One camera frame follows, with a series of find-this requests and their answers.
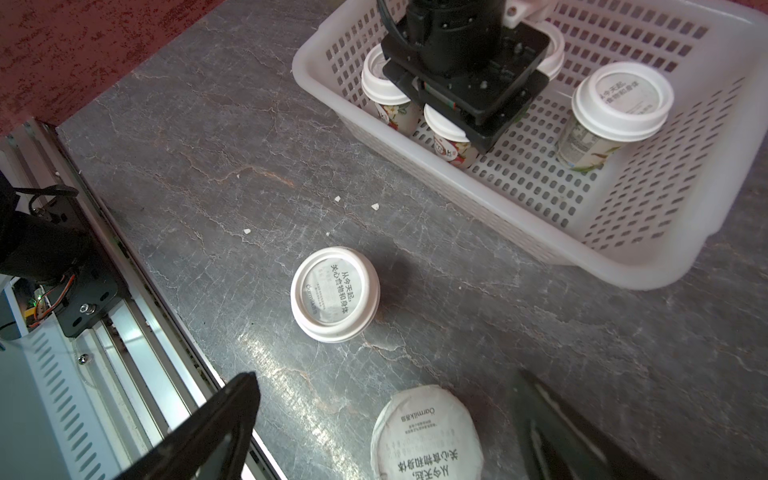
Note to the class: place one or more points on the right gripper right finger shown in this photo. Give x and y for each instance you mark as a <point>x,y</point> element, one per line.
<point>557,442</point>

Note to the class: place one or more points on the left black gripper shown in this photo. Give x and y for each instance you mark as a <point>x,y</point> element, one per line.
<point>457,57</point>

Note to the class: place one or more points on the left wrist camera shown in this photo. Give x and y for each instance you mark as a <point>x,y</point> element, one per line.
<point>531,11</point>

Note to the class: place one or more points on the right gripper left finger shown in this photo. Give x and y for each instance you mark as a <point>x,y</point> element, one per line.
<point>212,443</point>

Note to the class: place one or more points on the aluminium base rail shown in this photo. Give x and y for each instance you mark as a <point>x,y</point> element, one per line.
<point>33,158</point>

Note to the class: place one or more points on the white perforated plastic basket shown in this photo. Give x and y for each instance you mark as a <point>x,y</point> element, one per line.
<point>640,220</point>

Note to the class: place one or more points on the yogurt cup green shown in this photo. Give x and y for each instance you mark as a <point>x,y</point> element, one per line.
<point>425,433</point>

